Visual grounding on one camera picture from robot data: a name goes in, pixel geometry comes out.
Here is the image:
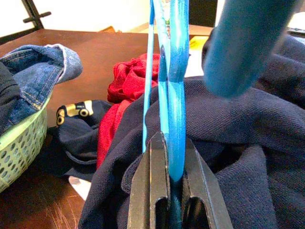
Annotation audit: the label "yellow paper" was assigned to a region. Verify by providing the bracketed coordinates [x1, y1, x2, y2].
[189, 35, 208, 52]

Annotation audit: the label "white paper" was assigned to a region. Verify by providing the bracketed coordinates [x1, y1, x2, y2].
[68, 176, 93, 201]

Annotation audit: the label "green plastic basket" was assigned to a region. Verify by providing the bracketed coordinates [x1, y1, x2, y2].
[0, 94, 52, 194]

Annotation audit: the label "blue denim jeans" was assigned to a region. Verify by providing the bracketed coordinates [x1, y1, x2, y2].
[0, 43, 83, 114]

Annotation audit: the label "navy pique shirt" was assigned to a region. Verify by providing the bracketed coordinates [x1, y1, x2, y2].
[78, 31, 305, 229]

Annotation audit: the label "dark navy garment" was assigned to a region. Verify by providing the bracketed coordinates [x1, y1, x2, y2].
[0, 61, 21, 135]

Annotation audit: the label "navy shirt with yellow print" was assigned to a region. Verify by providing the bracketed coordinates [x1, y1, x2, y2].
[55, 99, 112, 178]

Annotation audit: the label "blue plastic hanger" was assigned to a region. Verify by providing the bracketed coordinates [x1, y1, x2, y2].
[142, 0, 297, 229]

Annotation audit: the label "black metal frame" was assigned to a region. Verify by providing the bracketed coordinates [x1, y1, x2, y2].
[0, 0, 52, 46]

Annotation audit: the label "red garment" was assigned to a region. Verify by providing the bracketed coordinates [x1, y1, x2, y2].
[96, 53, 163, 170]

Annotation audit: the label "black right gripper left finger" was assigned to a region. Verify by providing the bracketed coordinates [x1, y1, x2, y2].
[127, 132, 171, 229]

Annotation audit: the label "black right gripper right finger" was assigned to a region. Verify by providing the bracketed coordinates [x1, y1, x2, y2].
[183, 138, 234, 229]

